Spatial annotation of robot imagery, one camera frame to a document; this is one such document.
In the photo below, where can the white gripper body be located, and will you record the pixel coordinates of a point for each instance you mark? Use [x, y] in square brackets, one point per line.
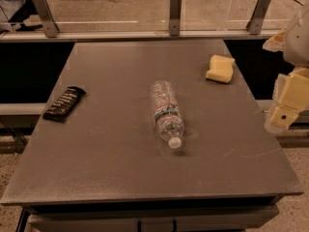
[298, 43]

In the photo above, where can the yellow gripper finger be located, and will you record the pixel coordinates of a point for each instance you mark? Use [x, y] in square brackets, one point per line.
[290, 97]
[276, 42]

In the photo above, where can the clear plastic water bottle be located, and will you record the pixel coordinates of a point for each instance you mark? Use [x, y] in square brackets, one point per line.
[168, 119]

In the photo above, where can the black rxbar chocolate bar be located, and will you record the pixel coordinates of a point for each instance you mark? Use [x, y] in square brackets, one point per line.
[64, 105]

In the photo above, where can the yellow sponge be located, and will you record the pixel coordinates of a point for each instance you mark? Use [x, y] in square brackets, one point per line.
[221, 69]

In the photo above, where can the cabinet under table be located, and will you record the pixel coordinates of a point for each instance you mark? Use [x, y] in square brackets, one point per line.
[175, 215]

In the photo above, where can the metal rail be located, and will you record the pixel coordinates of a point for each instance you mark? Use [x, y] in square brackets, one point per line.
[35, 37]

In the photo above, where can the right metal bracket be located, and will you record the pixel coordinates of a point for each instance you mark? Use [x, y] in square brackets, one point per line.
[255, 24]

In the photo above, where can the metal bracket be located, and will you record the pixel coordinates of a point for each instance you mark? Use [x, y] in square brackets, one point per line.
[255, 24]
[175, 17]
[49, 26]

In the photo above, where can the middle metal bracket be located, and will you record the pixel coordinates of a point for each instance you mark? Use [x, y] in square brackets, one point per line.
[175, 17]

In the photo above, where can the left metal bracket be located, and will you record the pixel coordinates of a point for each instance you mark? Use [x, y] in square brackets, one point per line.
[49, 26]

